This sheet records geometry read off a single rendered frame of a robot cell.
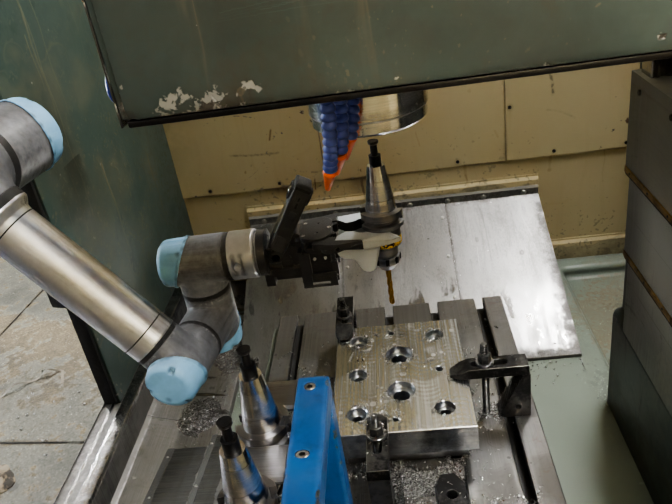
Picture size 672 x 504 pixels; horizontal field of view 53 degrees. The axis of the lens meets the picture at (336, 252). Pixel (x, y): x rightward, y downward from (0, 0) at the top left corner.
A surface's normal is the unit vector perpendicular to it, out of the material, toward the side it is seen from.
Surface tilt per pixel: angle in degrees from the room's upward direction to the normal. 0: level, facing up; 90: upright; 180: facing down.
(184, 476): 8
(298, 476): 0
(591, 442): 0
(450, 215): 24
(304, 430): 0
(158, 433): 17
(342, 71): 90
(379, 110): 90
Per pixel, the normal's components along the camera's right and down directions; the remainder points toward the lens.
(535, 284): -0.15, -0.59
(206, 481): -0.13, -0.93
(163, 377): -0.18, 0.50
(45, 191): 0.99, -0.11
